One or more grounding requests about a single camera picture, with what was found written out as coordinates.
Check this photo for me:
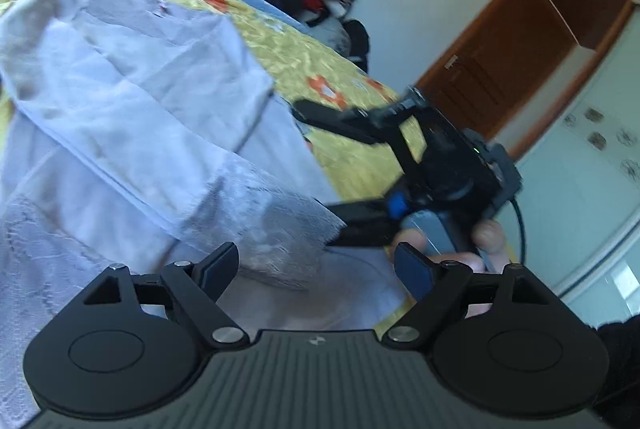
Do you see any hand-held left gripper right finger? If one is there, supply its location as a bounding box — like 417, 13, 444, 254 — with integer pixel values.
382, 243, 558, 351

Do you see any brown wooden door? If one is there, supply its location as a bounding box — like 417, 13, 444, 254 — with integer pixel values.
414, 0, 582, 160

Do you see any white fabric bundle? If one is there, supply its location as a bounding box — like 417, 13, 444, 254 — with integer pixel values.
317, 16, 352, 56

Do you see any yellow floral bedspread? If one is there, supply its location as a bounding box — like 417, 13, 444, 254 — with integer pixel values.
0, 0, 431, 345

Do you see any person's right hand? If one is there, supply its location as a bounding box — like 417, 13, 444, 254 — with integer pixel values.
392, 219, 507, 275

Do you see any black backpack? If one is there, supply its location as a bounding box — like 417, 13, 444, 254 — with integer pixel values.
342, 19, 372, 73

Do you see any white flower-print wardrobe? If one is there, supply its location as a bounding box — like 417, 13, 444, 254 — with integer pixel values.
515, 3, 640, 325

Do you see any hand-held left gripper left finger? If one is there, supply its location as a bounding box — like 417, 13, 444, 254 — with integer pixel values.
80, 241, 251, 351

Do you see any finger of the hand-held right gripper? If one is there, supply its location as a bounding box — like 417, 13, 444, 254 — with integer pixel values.
320, 192, 408, 251
291, 98, 401, 146

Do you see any pale lilac lace-trimmed garment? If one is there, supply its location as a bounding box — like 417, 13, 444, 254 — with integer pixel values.
0, 0, 416, 429

